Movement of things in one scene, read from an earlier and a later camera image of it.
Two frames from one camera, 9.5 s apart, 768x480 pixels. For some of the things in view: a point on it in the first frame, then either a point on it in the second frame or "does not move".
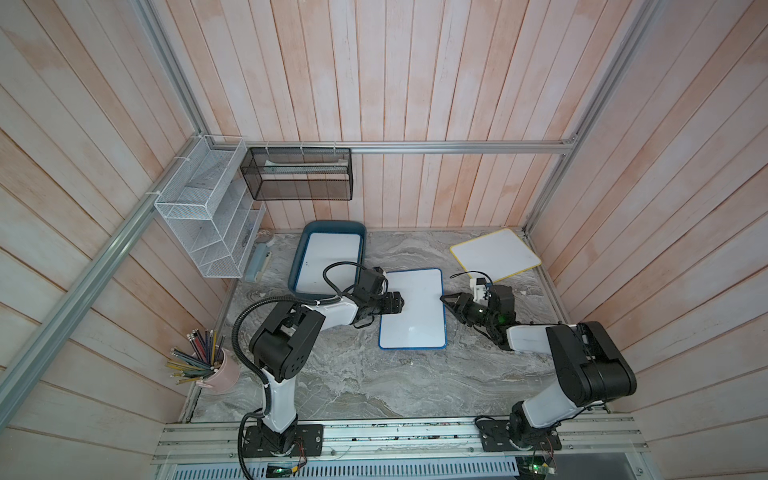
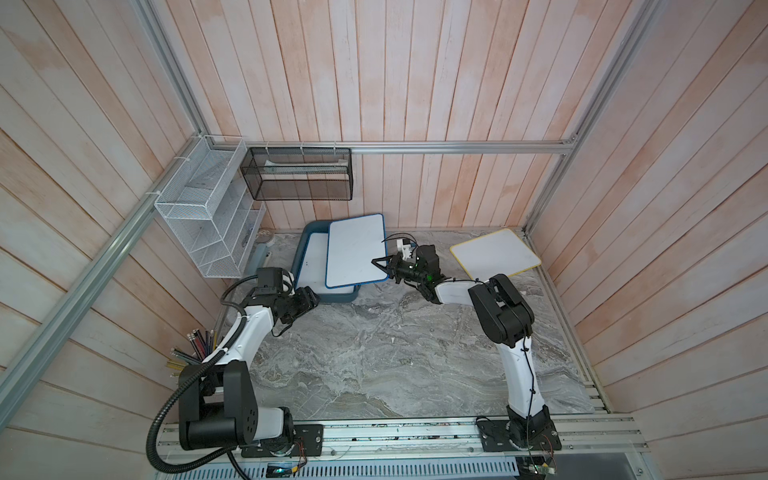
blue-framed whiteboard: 422,321 to 352,246
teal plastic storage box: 326,227 does not move
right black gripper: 459,306 to 392,269
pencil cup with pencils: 209,365 does not move
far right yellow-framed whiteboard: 500,254 does not move
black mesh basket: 299,173 does not move
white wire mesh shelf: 208,204 does not move
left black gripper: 389,298 to 307,302
